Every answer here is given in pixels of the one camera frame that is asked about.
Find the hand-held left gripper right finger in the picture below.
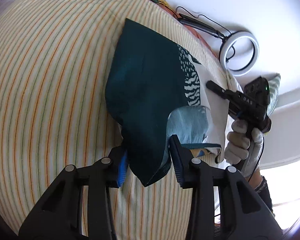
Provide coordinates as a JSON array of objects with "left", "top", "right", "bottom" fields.
[{"left": 169, "top": 134, "right": 283, "bottom": 240}]

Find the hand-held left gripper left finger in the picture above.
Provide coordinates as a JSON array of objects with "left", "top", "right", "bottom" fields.
[{"left": 18, "top": 146, "right": 129, "bottom": 240}]

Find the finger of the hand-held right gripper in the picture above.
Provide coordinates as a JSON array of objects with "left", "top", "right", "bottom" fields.
[{"left": 206, "top": 80, "right": 232, "bottom": 99}]

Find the tree print t-shirt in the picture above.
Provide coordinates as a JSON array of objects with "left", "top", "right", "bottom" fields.
[{"left": 105, "top": 18, "right": 234, "bottom": 187}]

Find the person's right forearm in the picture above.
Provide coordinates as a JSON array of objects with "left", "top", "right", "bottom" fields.
[{"left": 247, "top": 172, "right": 275, "bottom": 217}]

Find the person's right hand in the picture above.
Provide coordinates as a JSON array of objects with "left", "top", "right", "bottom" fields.
[{"left": 225, "top": 119, "right": 264, "bottom": 178}]

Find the green striped cushion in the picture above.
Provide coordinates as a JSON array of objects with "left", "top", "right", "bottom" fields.
[{"left": 266, "top": 74, "right": 282, "bottom": 110}]

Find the yellow striped blanket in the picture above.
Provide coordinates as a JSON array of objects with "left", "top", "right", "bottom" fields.
[{"left": 0, "top": 0, "right": 230, "bottom": 240}]

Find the white ring light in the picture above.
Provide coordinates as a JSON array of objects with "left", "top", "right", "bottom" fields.
[{"left": 218, "top": 30, "right": 260, "bottom": 77}]

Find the black ring light stand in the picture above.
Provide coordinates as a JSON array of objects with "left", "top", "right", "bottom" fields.
[{"left": 178, "top": 13, "right": 227, "bottom": 40}]

